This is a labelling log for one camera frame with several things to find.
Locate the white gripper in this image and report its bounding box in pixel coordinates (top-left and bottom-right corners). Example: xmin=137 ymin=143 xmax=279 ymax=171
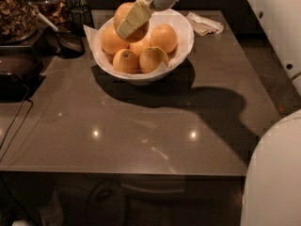
xmin=115 ymin=0 xmax=180 ymax=39

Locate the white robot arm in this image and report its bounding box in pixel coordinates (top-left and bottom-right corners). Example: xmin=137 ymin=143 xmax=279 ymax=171
xmin=118 ymin=0 xmax=301 ymax=226

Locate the hidden centre orange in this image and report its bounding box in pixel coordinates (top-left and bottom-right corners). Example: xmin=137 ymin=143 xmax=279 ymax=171
xmin=129 ymin=38 xmax=151 ymax=57

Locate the white ceramic bowl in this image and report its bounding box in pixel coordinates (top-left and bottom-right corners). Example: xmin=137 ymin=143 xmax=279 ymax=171
xmin=93 ymin=9 xmax=194 ymax=86

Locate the white paper bowl liner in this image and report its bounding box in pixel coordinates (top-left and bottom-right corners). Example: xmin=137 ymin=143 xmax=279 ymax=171
xmin=84 ymin=25 xmax=98 ymax=55

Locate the folded paper napkin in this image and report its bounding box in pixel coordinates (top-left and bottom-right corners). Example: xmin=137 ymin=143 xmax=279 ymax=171
xmin=186 ymin=12 xmax=224 ymax=36

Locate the dark glass cup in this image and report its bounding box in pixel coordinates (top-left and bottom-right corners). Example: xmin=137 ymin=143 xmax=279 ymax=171
xmin=55 ymin=21 xmax=85 ymax=58

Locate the small glass snack jar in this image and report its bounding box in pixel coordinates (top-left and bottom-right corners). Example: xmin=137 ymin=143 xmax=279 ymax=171
xmin=28 ymin=0 xmax=70 ymax=24

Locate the large glass snack jar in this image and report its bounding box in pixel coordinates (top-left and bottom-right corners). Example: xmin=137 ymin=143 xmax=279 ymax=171
xmin=0 ymin=0 xmax=38 ymax=45

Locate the black tray appliance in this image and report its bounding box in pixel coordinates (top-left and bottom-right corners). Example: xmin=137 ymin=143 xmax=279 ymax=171
xmin=0 ymin=48 xmax=44 ymax=102

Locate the black wire mesh cup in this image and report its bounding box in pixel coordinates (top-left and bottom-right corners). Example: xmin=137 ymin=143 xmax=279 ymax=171
xmin=69 ymin=5 xmax=94 ymax=37

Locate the black cable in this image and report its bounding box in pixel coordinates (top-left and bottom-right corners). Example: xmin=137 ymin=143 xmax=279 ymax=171
xmin=0 ymin=75 xmax=34 ymax=162

